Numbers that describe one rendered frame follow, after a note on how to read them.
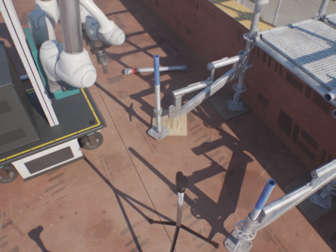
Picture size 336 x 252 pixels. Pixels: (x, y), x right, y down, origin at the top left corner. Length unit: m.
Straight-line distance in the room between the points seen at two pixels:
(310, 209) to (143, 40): 2.64
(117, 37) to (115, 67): 1.52
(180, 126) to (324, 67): 1.20
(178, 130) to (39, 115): 1.13
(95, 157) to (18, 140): 0.60
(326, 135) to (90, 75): 1.60
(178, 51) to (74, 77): 2.04
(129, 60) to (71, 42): 1.81
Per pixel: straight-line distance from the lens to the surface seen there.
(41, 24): 2.13
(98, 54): 1.91
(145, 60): 3.26
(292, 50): 2.18
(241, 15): 2.68
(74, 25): 1.50
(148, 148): 2.29
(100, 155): 2.31
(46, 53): 1.70
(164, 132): 2.37
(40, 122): 2.26
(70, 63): 1.55
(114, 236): 1.95
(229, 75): 2.35
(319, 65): 2.09
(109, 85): 2.94
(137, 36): 3.75
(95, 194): 2.12
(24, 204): 2.26
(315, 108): 2.15
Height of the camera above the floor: 1.80
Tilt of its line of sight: 47 degrees down
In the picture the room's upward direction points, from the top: straight up
